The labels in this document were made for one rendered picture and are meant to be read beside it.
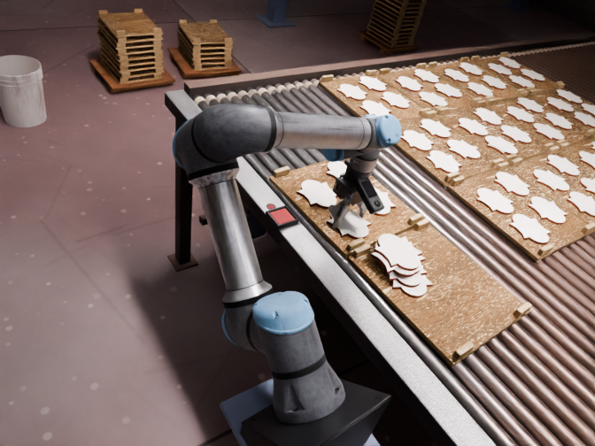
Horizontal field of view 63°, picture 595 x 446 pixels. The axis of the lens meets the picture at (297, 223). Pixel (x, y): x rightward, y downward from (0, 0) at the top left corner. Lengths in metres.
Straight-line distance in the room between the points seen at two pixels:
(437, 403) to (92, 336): 1.59
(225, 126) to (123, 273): 1.71
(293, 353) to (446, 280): 0.65
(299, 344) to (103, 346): 1.47
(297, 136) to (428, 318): 0.62
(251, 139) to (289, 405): 0.53
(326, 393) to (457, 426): 0.36
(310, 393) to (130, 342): 1.43
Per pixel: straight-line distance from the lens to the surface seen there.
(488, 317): 1.46
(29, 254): 2.76
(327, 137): 1.08
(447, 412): 1.25
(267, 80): 2.28
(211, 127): 0.98
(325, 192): 1.62
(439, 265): 1.52
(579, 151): 2.53
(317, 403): 1.00
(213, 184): 1.06
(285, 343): 0.97
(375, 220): 1.59
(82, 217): 2.92
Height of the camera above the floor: 1.91
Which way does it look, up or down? 41 degrees down
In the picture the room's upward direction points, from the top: 13 degrees clockwise
